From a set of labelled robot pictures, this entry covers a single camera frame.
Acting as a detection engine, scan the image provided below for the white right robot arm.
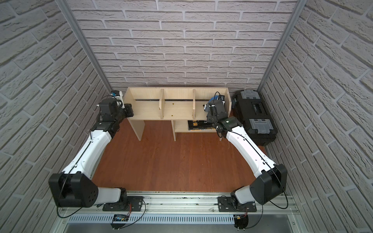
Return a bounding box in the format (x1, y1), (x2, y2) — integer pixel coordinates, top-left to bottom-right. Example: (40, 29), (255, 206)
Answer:
(206, 98), (288, 205)

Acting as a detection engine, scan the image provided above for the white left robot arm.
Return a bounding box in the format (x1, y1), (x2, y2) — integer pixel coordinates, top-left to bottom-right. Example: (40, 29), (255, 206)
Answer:
(49, 92), (134, 208)

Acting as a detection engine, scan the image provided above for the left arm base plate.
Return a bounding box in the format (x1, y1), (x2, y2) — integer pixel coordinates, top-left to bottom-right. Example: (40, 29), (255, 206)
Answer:
(103, 196), (143, 212)

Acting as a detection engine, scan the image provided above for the small circuit board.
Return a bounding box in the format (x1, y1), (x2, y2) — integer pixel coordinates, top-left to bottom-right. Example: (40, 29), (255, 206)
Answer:
(111, 214), (130, 230)
(234, 215), (249, 230)

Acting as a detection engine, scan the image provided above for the left small circuit board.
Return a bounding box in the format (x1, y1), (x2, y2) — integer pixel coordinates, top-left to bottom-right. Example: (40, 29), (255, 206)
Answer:
(111, 214), (130, 230)

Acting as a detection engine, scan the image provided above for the right small circuit board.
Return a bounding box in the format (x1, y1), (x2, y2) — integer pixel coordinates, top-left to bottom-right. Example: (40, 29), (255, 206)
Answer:
(234, 215), (249, 230)

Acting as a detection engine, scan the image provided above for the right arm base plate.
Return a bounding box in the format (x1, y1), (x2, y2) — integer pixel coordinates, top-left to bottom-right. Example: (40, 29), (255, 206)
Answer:
(217, 196), (257, 213)

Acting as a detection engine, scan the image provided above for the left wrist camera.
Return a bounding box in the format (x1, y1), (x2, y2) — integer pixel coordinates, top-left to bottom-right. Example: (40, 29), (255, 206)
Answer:
(110, 90), (124, 109)

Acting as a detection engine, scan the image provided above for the black toolbox with grey latches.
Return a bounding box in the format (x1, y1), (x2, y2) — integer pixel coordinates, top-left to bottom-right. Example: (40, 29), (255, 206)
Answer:
(232, 90), (278, 146)

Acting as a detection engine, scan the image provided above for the black book with yellow title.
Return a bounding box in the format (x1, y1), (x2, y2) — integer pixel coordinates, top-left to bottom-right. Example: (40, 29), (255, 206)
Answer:
(187, 120), (214, 131)

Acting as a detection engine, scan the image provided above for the light wooden bookshelf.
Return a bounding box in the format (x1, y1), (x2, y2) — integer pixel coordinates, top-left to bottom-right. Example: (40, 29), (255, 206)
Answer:
(123, 87), (232, 141)

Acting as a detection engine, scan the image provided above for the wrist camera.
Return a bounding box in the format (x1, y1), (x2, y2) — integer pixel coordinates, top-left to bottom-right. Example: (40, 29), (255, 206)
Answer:
(216, 95), (225, 102)
(110, 90), (124, 109)

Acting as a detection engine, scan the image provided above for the aluminium mounting rail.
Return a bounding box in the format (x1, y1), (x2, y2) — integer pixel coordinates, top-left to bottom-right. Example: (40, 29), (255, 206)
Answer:
(59, 191), (299, 216)

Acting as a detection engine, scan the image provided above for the blue and grey cleaning cloth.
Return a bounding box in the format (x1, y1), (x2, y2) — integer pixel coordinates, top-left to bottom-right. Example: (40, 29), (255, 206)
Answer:
(204, 98), (215, 112)

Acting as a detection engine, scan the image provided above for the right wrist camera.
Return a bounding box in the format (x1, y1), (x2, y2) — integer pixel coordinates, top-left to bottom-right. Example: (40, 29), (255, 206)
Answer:
(216, 95), (225, 102)

